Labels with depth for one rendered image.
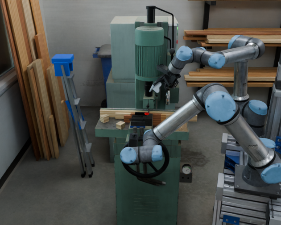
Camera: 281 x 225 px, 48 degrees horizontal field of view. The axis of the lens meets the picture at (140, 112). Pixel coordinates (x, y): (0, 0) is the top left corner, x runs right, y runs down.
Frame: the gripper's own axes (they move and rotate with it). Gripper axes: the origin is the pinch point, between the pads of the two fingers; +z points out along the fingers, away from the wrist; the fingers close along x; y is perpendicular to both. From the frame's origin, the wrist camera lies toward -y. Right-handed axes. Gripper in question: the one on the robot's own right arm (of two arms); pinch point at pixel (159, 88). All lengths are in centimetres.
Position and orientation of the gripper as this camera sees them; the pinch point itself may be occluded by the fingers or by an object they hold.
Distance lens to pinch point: 191.5
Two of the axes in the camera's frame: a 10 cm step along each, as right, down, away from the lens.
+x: 8.2, -2.4, 5.2
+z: -3.3, 5.5, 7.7
